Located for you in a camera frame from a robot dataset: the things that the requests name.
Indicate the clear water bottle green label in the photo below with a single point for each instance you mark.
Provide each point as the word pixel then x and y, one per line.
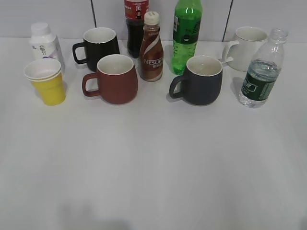
pixel 263 70

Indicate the white paper cup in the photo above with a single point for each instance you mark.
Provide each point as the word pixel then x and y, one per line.
pixel 42 69

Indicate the red-brown ceramic mug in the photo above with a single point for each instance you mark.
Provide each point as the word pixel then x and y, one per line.
pixel 116 79

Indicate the dark grey ceramic mug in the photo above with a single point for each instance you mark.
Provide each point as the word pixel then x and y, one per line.
pixel 201 82

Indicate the brown Nescafe coffee bottle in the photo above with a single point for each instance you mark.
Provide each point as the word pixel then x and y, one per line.
pixel 151 52

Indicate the black ceramic mug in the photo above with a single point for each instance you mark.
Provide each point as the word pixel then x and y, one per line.
pixel 98 43

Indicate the green soda bottle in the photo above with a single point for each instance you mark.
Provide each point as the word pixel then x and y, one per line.
pixel 187 23

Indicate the white ceramic mug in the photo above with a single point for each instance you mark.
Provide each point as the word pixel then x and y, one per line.
pixel 239 52

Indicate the dark cola bottle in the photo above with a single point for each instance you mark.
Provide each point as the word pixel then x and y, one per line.
pixel 135 11

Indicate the white milk bottle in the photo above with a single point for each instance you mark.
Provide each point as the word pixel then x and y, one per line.
pixel 45 44

